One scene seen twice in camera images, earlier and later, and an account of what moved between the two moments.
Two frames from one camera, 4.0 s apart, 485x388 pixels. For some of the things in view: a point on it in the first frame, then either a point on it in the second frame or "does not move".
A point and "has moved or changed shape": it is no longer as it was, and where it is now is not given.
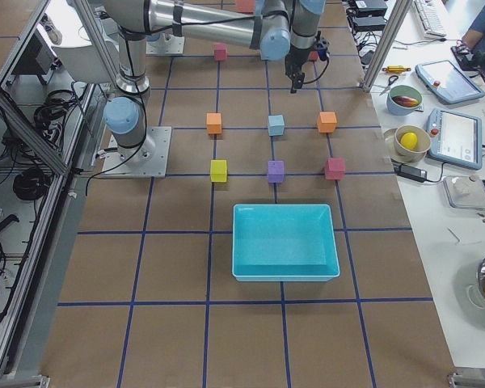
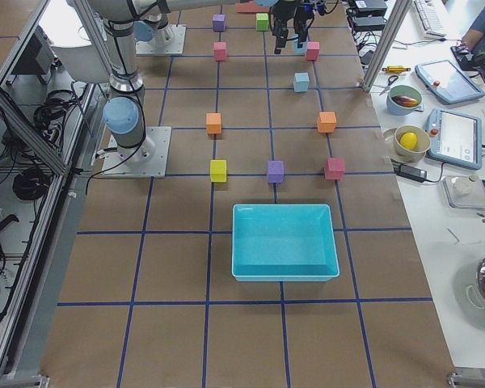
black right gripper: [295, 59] to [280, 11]
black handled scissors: [390, 79] does not move
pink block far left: [220, 51] does not move
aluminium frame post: [394, 27] does not move
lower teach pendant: [454, 139] does not move
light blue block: [276, 124] has moved or changed shape
